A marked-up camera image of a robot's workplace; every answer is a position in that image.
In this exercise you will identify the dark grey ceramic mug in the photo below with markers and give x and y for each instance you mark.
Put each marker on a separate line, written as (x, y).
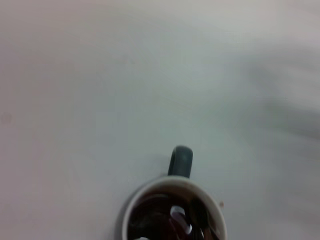
(181, 162)

